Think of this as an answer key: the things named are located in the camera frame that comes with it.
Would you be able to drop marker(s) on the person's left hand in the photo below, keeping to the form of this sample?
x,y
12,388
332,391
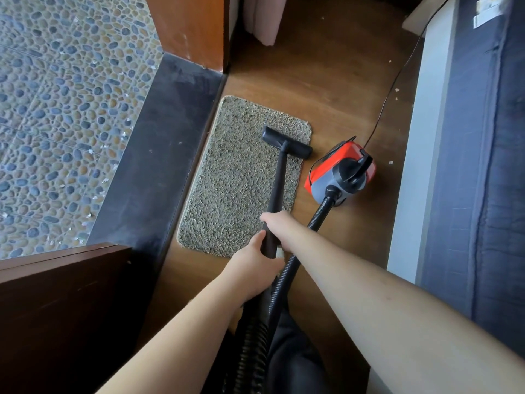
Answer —
x,y
252,270

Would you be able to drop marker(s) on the person's right hand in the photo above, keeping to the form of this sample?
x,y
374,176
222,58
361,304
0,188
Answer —
x,y
287,229

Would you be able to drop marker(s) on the person's right fingers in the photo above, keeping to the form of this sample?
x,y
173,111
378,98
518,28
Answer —
x,y
271,219

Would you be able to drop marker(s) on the person's left thumb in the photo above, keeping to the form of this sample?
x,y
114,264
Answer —
x,y
256,241

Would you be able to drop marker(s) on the black vacuum wand with nozzle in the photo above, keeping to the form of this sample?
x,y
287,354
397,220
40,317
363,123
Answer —
x,y
279,180

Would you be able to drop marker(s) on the person's right forearm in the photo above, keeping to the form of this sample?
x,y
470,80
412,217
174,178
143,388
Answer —
x,y
389,320

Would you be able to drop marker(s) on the person's left forearm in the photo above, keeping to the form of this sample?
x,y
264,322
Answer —
x,y
184,344

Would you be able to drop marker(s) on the grey shaggy door mat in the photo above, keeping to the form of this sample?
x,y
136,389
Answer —
x,y
229,180

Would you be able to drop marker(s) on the red and grey vacuum cleaner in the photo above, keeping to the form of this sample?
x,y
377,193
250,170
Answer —
x,y
332,164

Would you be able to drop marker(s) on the person's black trousers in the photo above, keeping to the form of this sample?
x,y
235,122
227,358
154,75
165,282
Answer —
x,y
295,359

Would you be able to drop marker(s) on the black stone door threshold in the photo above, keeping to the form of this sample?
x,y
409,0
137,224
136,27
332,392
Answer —
x,y
164,151

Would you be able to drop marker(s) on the white bed base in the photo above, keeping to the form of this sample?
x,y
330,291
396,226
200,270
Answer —
x,y
418,168

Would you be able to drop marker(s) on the pale pink curtain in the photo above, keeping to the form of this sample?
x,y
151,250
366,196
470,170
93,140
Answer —
x,y
264,18

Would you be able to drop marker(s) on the dark brown wooden door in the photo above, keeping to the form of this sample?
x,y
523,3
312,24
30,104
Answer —
x,y
61,320

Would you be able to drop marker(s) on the dark blue quilted mattress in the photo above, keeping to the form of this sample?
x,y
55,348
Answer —
x,y
484,180

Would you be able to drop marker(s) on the white flat panel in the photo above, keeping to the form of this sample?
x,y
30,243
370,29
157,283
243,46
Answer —
x,y
422,14

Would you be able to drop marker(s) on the white mattress label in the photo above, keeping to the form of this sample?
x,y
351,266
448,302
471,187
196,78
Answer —
x,y
488,10

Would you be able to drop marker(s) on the orange-brown wooden door frame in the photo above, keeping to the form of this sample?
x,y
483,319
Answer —
x,y
186,28

